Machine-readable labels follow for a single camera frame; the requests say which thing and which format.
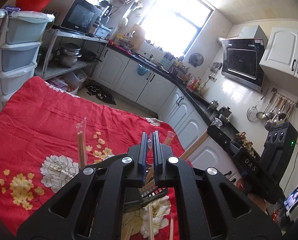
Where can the window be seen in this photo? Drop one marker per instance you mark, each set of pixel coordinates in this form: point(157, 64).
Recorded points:
point(174, 25)

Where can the person's right hand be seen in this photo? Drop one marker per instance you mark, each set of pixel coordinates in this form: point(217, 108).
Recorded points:
point(258, 201)

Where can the stainless steel pot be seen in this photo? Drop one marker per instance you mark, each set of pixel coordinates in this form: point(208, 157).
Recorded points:
point(69, 54)

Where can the wooden chopsticks pair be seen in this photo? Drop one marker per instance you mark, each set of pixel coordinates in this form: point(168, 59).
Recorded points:
point(81, 142)
point(150, 220)
point(149, 180)
point(171, 229)
point(195, 145)

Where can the metal teapot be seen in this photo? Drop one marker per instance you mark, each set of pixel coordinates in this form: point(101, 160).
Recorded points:
point(224, 114)

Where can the dark green utensil basket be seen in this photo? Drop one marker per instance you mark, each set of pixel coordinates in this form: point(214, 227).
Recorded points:
point(134, 199)

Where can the right plastic drawer tower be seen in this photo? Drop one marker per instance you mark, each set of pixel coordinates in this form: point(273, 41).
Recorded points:
point(20, 40)

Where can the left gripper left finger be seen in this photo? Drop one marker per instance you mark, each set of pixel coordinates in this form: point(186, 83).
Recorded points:
point(90, 205)

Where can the smartphone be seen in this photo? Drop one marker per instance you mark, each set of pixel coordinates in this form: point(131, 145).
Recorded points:
point(291, 200)

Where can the white upper cabinet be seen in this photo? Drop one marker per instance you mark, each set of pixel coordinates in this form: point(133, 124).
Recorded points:
point(280, 59)

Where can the hanging strainer ladle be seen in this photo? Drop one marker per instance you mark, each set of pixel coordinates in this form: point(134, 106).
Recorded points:
point(252, 111)

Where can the black range hood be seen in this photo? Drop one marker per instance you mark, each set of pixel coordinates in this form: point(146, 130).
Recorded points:
point(241, 61)

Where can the red floral tablecloth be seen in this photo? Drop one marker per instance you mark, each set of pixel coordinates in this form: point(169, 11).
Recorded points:
point(38, 145)

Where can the black microwave oven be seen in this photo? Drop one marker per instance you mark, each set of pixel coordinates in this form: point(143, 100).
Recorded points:
point(75, 15)

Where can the metal storage shelf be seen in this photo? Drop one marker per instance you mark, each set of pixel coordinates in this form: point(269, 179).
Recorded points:
point(49, 66)

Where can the red plastic basin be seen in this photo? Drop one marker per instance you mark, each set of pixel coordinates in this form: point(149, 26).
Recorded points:
point(32, 5)

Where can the white lower cabinets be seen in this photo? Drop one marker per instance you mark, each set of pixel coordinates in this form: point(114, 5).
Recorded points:
point(154, 92)

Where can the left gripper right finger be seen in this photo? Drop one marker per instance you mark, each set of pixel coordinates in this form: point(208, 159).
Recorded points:
point(208, 205)

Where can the small wall fan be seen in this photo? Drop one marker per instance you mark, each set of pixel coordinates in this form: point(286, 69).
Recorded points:
point(196, 59)

